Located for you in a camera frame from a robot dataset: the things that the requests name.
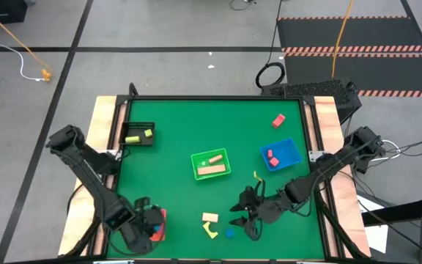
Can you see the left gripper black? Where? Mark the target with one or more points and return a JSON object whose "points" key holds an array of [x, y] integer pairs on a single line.
{"points": [[145, 216]]}

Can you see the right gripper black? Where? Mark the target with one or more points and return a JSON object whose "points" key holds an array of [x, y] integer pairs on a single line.
{"points": [[264, 209]]}

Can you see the blue block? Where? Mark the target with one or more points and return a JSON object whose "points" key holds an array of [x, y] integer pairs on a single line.
{"points": [[157, 229], [229, 233]]}

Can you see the thick wooden block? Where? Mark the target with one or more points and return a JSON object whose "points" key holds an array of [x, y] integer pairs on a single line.
{"points": [[210, 217]]}

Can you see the yellow-green arch block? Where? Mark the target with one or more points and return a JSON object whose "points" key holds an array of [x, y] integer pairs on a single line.
{"points": [[209, 231]]}

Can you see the long wooden block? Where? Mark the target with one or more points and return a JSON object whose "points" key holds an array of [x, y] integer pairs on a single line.
{"points": [[211, 170]]}

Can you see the short wooden block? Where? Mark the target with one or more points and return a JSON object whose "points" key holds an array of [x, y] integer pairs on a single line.
{"points": [[215, 159]]}

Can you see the small red block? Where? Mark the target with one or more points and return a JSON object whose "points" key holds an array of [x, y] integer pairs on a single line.
{"points": [[270, 153]]}

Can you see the yellow-green cylinder block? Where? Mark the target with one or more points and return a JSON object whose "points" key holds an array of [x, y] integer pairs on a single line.
{"points": [[133, 139]]}

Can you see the small yellow-green block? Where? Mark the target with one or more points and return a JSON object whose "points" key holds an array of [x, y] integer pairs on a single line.
{"points": [[148, 133]]}

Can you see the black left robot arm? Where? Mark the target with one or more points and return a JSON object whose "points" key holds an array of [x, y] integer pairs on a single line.
{"points": [[90, 179]]}

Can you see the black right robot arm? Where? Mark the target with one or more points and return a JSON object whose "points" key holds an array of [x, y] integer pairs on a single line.
{"points": [[328, 168]]}

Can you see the thin yellow curved piece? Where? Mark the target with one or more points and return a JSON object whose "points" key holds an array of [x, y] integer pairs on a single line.
{"points": [[256, 176]]}

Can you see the green plastic basket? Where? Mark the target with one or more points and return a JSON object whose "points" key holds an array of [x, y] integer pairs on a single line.
{"points": [[205, 155]]}

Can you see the blue plastic basket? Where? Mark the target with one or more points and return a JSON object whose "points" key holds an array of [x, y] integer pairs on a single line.
{"points": [[288, 152]]}

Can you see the black plastic basket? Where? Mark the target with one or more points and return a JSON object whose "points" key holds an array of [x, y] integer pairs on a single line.
{"points": [[139, 132]]}

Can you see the wooden table side board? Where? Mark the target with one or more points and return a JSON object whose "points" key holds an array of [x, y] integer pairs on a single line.
{"points": [[326, 113], [103, 110]]}

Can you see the white paper sheet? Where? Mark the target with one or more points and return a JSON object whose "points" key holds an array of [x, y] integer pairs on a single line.
{"points": [[377, 234]]}

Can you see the black perforated computer case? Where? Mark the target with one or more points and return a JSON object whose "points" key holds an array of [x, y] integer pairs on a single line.
{"points": [[306, 89]]}

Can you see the black floor beam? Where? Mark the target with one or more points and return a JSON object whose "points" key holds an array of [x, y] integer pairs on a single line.
{"points": [[405, 210]]}

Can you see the black hazard-striped floor mat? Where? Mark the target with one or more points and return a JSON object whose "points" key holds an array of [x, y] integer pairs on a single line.
{"points": [[361, 33], [379, 73]]}

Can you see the black table frame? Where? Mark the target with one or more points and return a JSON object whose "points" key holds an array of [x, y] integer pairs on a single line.
{"points": [[214, 98]]}

